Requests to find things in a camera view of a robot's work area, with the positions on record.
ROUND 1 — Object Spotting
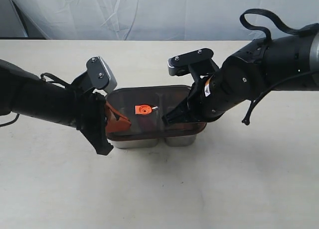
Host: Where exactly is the white backdrop cloth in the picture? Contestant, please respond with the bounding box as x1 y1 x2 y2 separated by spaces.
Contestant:
0 0 319 41

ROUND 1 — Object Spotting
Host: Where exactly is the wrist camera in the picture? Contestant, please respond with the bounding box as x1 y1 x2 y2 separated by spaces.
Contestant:
86 56 117 94
167 48 219 76

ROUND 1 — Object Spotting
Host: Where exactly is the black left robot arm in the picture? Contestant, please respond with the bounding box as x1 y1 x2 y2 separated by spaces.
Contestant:
0 56 131 156

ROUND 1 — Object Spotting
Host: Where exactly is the dark transparent box lid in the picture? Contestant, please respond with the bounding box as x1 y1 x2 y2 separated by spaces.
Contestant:
107 85 206 141

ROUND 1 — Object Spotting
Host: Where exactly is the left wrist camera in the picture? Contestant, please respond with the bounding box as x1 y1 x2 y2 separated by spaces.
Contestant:
86 56 117 94

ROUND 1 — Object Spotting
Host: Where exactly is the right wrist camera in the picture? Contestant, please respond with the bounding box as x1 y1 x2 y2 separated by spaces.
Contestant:
167 48 219 76

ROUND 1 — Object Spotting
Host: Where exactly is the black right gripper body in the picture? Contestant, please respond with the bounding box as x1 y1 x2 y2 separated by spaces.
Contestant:
162 76 239 126

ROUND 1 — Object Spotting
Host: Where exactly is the stainless steel lunch box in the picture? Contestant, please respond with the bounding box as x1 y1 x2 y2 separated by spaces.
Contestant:
109 135 197 149

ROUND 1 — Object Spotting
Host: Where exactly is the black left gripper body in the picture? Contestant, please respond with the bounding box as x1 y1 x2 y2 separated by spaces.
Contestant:
71 73 114 155

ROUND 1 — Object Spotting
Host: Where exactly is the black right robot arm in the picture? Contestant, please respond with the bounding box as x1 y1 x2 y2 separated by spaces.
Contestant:
162 24 319 125

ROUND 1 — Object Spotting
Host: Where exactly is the red toy sausage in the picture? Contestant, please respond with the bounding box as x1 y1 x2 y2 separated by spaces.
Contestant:
138 114 157 132

